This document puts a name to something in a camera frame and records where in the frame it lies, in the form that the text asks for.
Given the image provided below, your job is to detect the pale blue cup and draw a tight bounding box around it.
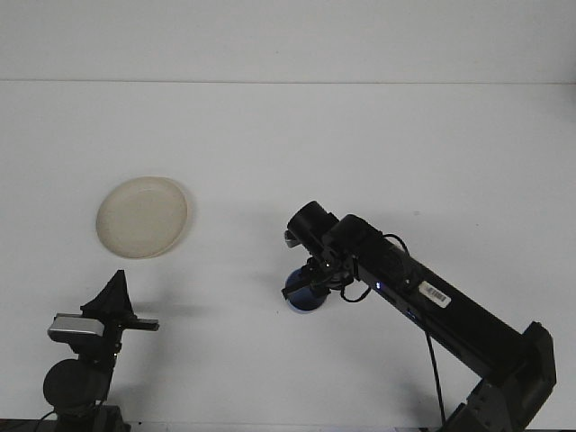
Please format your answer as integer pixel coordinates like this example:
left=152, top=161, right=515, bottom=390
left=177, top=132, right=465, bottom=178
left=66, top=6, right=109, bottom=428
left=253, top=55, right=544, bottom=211
left=285, top=267, right=329, bottom=316

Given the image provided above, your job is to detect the pale round plate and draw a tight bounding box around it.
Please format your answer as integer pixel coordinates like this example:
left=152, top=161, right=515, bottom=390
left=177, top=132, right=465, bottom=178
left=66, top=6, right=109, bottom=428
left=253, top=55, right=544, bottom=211
left=94, top=175, right=197, bottom=261

